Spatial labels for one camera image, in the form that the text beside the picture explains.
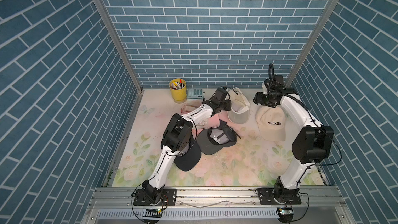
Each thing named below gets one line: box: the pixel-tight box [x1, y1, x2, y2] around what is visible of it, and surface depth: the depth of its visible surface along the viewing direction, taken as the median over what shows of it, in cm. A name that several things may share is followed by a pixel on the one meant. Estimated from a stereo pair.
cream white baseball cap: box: [225, 87, 251, 125], surface depth 107 cm
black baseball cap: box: [173, 133, 202, 172], surface depth 88 cm
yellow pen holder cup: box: [168, 78, 188, 104], surface depth 110 cm
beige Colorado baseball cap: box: [255, 106, 287, 142], surface depth 98 cm
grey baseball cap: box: [196, 119, 241, 156], surface depth 95 cm
